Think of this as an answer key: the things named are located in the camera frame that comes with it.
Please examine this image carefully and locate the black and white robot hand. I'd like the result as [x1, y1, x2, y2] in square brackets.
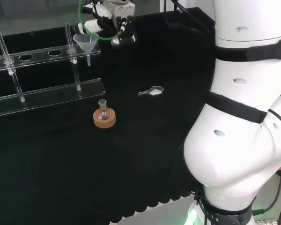
[78, 0, 138, 46]

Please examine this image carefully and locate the thin black cable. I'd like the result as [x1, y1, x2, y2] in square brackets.
[252, 109, 281, 225]

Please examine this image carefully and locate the black cloth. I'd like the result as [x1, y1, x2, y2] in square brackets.
[0, 7, 217, 225]

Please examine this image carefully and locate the glass weighing funnel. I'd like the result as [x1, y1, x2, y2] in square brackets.
[137, 85, 164, 97]

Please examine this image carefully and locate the round-bottom glass flask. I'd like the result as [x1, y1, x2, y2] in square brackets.
[97, 99, 111, 121]

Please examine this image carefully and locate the clear plastic funnel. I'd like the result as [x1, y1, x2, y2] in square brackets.
[73, 33, 100, 67]

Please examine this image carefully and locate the clear funnel stand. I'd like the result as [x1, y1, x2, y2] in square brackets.
[0, 22, 106, 117]

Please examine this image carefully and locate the cork ring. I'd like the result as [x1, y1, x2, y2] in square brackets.
[93, 109, 116, 129]

